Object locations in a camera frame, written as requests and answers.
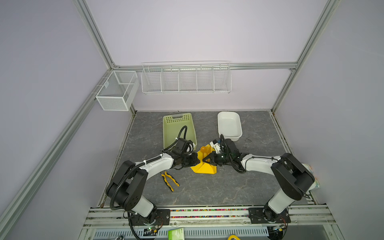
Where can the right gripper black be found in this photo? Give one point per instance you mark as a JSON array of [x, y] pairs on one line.
[[212, 160]]

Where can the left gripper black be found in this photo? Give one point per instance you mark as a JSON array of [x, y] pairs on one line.
[[194, 162]]

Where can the yellow paper napkin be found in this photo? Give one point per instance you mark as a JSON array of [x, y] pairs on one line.
[[204, 168]]

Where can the green perforated plastic basket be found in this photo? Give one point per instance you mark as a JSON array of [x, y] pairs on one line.
[[172, 125]]

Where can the orange wooden spoon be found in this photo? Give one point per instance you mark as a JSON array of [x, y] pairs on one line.
[[205, 151]]

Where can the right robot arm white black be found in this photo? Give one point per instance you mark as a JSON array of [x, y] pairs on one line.
[[294, 178]]

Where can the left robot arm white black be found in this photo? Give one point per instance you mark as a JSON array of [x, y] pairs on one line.
[[125, 190]]

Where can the white oval plastic tub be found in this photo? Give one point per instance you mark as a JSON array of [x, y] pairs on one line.
[[229, 125]]

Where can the green white small box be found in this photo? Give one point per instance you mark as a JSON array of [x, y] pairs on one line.
[[176, 234]]

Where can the yellow tape measure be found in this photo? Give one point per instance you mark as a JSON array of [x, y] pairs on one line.
[[233, 237]]

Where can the small white mesh basket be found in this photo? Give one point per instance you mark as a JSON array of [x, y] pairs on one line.
[[118, 91]]

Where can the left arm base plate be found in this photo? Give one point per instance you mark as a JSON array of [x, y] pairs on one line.
[[156, 217]]

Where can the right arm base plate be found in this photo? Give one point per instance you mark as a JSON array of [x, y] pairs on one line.
[[256, 215]]

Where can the long white wire shelf basket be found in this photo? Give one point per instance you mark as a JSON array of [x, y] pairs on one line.
[[186, 77]]

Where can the aluminium frame rail base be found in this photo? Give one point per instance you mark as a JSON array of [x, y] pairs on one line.
[[210, 223]]

